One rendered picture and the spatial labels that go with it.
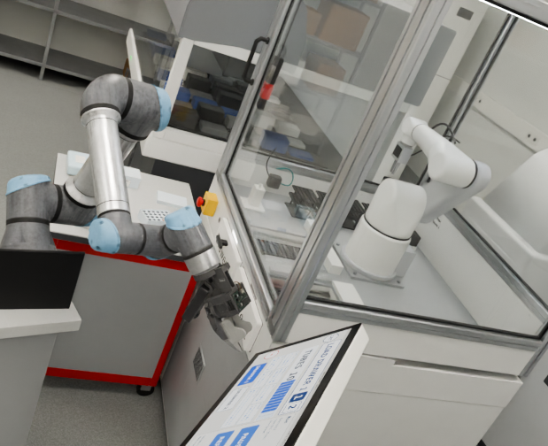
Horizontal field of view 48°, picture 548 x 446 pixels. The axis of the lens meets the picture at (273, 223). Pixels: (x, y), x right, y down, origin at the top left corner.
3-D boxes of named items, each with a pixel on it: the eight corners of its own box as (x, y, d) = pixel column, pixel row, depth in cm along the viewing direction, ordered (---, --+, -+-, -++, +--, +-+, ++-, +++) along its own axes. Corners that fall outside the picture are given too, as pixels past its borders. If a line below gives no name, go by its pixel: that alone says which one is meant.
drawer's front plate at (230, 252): (226, 288, 210) (236, 261, 206) (212, 241, 234) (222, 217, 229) (230, 288, 211) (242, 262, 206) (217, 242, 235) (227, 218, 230)
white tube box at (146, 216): (144, 228, 235) (147, 220, 233) (136, 217, 240) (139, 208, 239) (173, 229, 242) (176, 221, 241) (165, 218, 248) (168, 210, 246)
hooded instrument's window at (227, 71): (150, 134, 277) (180, 36, 258) (131, 29, 424) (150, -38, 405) (366, 190, 321) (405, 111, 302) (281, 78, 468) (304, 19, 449)
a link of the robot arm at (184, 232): (177, 209, 148) (199, 199, 142) (197, 249, 150) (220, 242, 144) (154, 220, 143) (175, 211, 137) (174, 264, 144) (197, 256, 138)
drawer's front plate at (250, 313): (243, 351, 184) (257, 323, 180) (227, 292, 208) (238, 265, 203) (249, 352, 185) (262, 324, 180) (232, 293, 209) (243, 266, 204)
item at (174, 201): (156, 203, 256) (158, 199, 255) (156, 193, 263) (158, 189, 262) (186, 211, 260) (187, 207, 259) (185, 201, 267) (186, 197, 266)
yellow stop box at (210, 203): (201, 214, 244) (206, 199, 241) (198, 205, 250) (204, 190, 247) (212, 217, 246) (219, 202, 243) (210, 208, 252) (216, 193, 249)
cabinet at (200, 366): (171, 552, 211) (253, 381, 177) (150, 345, 296) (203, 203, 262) (402, 551, 247) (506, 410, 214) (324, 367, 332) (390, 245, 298)
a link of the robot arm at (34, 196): (-3, 224, 175) (-1, 178, 178) (43, 228, 184) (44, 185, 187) (15, 215, 167) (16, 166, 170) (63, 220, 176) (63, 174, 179)
